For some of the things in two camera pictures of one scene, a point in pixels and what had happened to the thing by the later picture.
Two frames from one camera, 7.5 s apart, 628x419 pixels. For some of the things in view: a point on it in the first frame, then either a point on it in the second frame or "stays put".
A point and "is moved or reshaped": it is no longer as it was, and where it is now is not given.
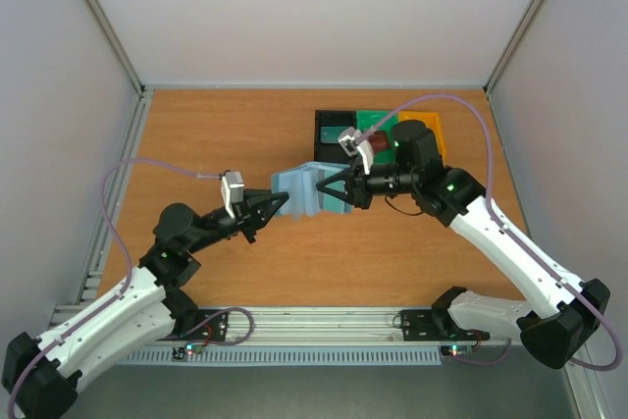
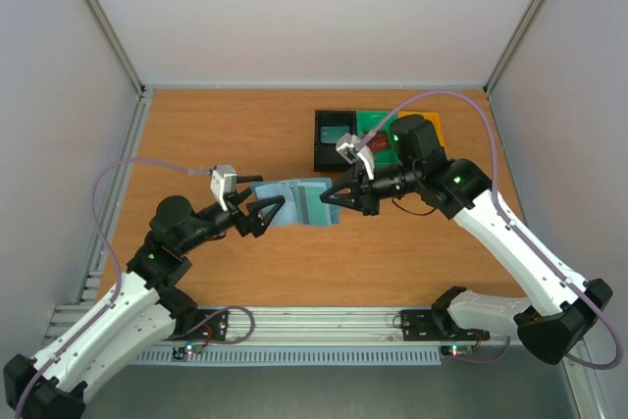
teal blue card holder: x=301 y=186 is moved or reshaped
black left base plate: x=207 y=325 stays put
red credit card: x=380 y=140 stays put
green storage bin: x=368 y=119 stays put
